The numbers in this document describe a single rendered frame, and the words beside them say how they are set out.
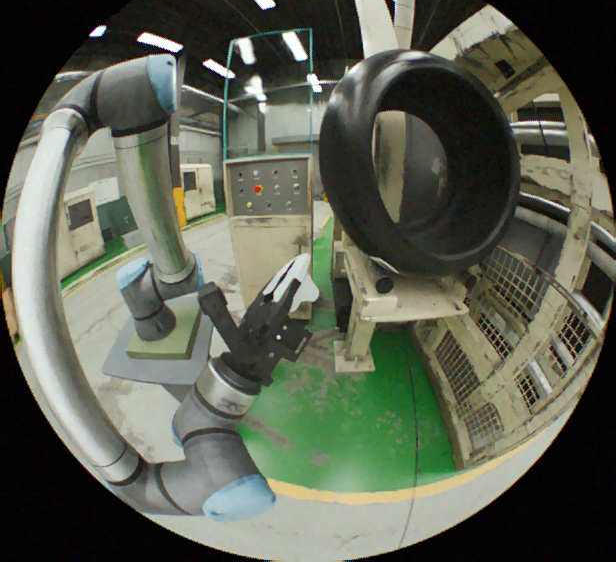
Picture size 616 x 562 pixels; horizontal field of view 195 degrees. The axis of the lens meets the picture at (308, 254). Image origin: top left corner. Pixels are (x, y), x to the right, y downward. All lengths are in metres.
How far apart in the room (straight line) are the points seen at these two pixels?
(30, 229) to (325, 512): 1.22
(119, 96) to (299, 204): 1.01
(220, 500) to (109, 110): 0.49
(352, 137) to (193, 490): 0.52
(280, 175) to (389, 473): 1.76
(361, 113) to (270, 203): 0.90
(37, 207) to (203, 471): 0.32
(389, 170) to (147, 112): 0.73
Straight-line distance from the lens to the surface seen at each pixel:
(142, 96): 0.35
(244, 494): 0.24
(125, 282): 0.72
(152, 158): 0.39
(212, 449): 0.27
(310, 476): 1.12
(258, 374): 0.29
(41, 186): 0.29
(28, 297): 0.25
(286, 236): 1.13
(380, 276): 0.43
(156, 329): 0.78
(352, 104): 0.36
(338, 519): 1.18
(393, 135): 0.78
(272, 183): 1.14
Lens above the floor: 1.12
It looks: 24 degrees down
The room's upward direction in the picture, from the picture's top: straight up
